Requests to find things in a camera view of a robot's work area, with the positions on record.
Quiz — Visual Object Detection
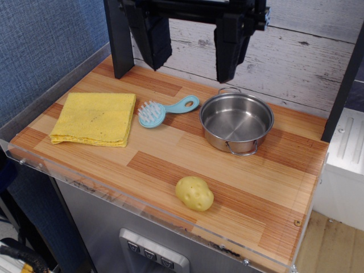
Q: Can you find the black right frame post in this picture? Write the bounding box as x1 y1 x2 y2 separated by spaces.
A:
320 0 364 142

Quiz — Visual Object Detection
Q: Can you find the small stainless steel pot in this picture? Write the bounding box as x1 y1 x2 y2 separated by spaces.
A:
199 86 274 156

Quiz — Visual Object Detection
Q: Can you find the yellow toy potato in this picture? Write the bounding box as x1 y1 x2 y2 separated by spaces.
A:
175 176 214 212

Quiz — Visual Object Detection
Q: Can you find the silver toy dishwasher front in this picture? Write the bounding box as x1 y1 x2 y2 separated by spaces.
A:
55 179 255 272

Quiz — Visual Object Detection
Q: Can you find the white side cabinet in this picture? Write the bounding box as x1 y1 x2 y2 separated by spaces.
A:
313 108 363 230

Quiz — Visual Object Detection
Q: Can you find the silver button control panel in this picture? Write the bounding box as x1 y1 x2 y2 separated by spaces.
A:
119 228 190 272

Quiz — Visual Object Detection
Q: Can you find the folded yellow cloth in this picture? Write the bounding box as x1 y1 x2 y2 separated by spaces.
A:
49 92 136 147

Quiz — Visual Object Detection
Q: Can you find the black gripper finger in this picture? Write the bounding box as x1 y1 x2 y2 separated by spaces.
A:
128 16 172 71
214 13 250 83

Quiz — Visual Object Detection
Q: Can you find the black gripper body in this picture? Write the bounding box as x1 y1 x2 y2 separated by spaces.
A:
120 1 271 31

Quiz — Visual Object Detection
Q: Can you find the black braided cable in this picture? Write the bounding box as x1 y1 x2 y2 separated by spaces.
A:
0 244 48 273

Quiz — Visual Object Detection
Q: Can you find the black frame post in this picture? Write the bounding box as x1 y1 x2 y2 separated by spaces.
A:
104 0 134 79
320 0 364 142

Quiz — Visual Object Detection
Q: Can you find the black left frame post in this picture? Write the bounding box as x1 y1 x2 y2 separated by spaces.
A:
104 0 134 79

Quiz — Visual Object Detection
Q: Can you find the light blue dish brush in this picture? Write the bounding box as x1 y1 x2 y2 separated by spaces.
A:
138 95 200 129

